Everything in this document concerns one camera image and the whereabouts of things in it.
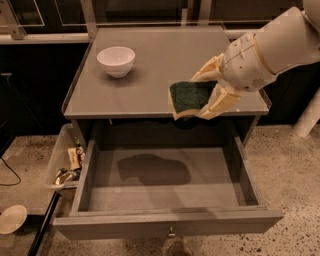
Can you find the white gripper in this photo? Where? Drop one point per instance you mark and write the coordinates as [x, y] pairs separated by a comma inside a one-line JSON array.
[[245, 65]]

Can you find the green and yellow sponge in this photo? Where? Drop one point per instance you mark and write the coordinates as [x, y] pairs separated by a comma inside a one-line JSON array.
[[188, 98]]

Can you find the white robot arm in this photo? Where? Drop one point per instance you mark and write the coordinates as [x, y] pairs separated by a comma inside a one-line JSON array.
[[281, 57]]

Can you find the grey cabinet with counter top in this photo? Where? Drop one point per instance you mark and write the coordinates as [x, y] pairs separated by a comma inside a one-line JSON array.
[[164, 55]]

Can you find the grey open top drawer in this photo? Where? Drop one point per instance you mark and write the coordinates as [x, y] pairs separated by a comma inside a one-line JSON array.
[[141, 192]]

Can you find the metal drawer knob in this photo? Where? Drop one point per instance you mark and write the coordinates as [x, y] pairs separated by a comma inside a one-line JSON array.
[[171, 233]]

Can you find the white ceramic bowl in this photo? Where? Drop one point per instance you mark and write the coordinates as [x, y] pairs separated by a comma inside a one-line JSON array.
[[116, 61]]

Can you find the snack packets in bin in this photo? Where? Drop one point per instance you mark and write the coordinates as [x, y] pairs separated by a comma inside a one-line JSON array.
[[76, 156]]

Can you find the clear plastic storage bin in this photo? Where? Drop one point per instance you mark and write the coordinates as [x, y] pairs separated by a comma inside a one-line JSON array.
[[59, 159]]

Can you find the white plate on floor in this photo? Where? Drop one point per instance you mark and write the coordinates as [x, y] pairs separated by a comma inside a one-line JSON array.
[[12, 219]]

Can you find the metal railing frame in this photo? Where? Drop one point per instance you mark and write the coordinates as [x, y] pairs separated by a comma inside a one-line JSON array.
[[90, 20]]

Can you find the black floor rail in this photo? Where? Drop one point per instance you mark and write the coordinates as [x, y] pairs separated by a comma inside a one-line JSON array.
[[44, 225]]

